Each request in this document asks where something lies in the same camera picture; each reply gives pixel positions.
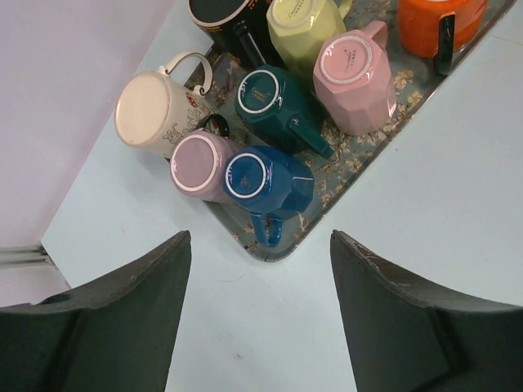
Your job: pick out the orange mug black handle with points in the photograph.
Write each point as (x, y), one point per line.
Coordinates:
(437, 29)

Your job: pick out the lilac mug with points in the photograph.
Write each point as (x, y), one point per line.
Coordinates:
(198, 163)

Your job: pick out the cream mug with script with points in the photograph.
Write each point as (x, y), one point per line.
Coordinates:
(154, 112)

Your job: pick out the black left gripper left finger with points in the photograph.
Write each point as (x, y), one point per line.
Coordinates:
(115, 333)

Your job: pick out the black mug orange trim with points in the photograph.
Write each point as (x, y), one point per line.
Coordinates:
(238, 27)

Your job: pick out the dark green faceted mug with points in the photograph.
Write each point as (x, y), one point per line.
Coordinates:
(274, 105)

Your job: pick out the pink faceted mug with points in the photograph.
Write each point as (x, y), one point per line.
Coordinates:
(352, 79)

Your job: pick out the yellow faceted mug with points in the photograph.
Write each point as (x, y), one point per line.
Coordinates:
(299, 28)

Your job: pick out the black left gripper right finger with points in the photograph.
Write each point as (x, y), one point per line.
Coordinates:
(407, 333)

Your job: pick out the left aluminium frame post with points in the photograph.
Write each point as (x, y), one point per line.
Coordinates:
(23, 256)

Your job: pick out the blue faceted mug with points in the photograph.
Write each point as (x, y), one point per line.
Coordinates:
(271, 185)

